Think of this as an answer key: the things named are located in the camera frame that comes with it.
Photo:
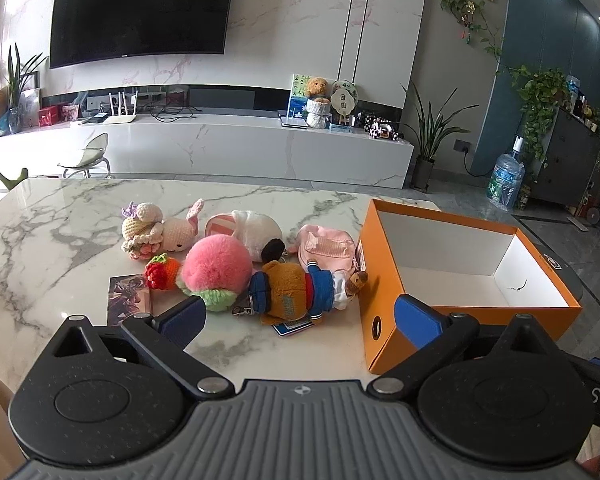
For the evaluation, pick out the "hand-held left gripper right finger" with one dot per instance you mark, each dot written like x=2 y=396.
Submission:
x=420 y=322

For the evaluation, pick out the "dark wall outlet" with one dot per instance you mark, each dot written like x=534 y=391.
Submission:
x=462 y=147

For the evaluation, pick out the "white shell chair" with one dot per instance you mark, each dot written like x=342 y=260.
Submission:
x=90 y=152

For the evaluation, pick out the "curved black television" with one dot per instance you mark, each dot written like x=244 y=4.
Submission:
x=140 y=10

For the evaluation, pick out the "hanging wall vine plant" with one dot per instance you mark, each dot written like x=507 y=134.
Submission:
x=467 y=12

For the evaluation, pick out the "pink fluffy peach plush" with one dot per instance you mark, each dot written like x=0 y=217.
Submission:
x=215 y=265

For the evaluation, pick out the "round paper fan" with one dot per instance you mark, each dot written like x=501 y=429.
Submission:
x=344 y=97

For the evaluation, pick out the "tall leafy potted plant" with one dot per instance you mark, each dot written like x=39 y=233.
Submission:
x=422 y=170

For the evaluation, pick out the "orange cardboard box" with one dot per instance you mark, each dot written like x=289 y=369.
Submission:
x=380 y=280

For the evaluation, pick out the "plant in blue vase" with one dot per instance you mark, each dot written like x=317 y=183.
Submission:
x=14 y=115

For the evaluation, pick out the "bear doll blue jacket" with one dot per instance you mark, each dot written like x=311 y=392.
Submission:
x=285 y=292

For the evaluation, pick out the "pink gift box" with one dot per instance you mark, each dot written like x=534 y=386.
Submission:
x=71 y=112

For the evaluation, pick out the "green chair back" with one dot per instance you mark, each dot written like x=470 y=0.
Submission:
x=12 y=180

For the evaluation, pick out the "bottles on cabinet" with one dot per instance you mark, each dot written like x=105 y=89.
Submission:
x=582 y=102

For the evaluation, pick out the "black set-top box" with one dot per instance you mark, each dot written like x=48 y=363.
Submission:
x=96 y=119

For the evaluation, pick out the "trailing pothos plant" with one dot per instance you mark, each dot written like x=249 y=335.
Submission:
x=540 y=95

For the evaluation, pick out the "crocheted white rabbit doll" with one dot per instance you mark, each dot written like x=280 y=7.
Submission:
x=180 y=235

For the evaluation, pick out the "painted canvas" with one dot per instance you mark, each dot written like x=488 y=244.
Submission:
x=297 y=95

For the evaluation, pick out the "red gift box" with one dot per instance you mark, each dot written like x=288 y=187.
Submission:
x=50 y=116

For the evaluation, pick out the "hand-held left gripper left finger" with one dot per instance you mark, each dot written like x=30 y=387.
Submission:
x=185 y=317

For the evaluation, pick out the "crocheted strawberry charm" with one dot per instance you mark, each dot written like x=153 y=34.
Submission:
x=161 y=272

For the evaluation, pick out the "dark drawer cabinet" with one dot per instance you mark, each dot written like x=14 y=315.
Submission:
x=570 y=160

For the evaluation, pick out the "white wifi router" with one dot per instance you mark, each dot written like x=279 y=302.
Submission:
x=121 y=117

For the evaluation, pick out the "brown teddy bear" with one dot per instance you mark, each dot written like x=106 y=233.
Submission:
x=317 y=87

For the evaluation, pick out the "white dog plush striped body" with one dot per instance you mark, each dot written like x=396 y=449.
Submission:
x=245 y=230

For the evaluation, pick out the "blue water jug with pump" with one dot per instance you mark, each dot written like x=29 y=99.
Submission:
x=505 y=180

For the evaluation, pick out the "illustrated card box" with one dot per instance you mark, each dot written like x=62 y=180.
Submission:
x=127 y=300

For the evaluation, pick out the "clear photo frame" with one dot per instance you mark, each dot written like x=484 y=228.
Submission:
x=30 y=105

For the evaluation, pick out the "small pink backpack pouch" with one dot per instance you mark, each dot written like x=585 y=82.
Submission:
x=325 y=245

